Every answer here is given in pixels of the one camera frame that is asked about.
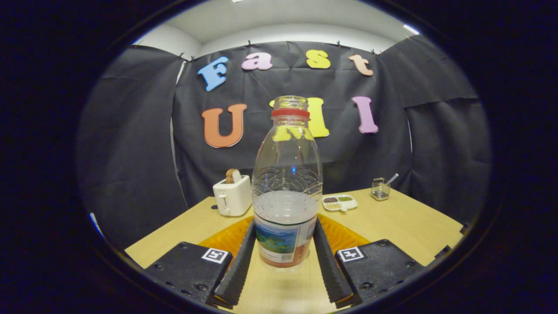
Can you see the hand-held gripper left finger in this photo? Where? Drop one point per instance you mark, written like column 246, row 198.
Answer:
column 237, row 266

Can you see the white divided dish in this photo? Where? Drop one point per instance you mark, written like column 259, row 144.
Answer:
column 339, row 203

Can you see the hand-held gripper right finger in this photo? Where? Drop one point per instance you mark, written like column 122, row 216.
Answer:
column 331, row 266

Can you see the clear plastic juice bottle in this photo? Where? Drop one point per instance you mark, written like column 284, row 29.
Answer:
column 285, row 218

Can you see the black backdrop cloth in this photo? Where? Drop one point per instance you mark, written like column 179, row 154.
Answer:
column 130, row 152

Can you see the metal spoon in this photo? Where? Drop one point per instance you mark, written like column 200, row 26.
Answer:
column 392, row 178

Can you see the toast bread slice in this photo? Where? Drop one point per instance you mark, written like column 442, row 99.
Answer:
column 233, row 175

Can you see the wooden table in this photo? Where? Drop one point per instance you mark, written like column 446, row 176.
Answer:
column 405, row 226

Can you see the white toaster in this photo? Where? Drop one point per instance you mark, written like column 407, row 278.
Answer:
column 233, row 198

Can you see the small ceiling light panel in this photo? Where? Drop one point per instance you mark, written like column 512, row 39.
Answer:
column 411, row 29

